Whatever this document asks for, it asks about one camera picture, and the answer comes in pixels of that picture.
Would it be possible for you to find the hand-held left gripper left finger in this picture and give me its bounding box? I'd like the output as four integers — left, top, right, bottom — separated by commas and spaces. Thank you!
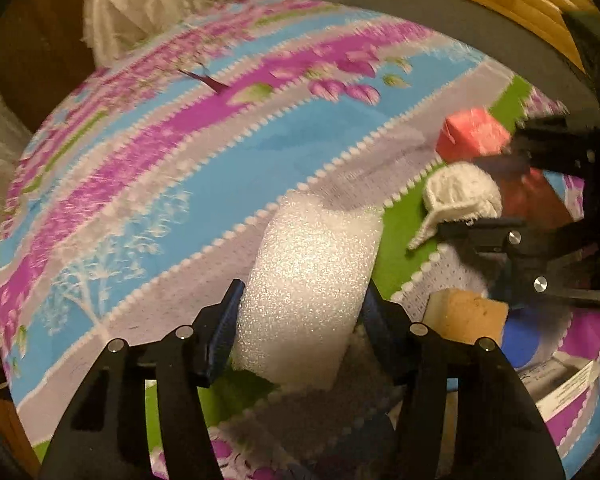
39, 279, 247, 480

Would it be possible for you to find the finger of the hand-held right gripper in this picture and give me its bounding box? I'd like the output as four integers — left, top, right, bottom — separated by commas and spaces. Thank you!
437, 217, 600, 311
472, 115, 600, 181

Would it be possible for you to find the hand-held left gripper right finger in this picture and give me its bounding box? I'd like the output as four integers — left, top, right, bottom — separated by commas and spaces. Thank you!
360, 280, 567, 480

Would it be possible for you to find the white knitted cloth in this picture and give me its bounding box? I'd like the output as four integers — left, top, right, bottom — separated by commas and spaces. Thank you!
406, 162, 503, 251

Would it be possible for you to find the tan and white sponge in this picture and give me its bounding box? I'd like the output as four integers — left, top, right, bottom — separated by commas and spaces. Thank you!
424, 288, 509, 348

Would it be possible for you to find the red cardboard box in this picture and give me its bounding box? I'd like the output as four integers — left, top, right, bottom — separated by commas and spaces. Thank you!
436, 106, 512, 163

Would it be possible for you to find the white foam sheet roll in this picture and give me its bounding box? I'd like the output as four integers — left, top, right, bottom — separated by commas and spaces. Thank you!
230, 192, 385, 391

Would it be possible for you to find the dark red packet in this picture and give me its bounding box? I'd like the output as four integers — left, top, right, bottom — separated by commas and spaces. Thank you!
500, 167, 576, 231

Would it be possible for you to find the blue round lid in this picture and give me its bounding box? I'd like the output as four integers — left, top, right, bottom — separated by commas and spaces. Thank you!
502, 310, 571, 368

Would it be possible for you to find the floral striped blanket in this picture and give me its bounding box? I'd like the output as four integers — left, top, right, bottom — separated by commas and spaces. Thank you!
0, 0, 600, 480

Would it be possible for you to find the striped cloth covered rack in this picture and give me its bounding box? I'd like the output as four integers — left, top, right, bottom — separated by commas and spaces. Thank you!
0, 72, 33, 286

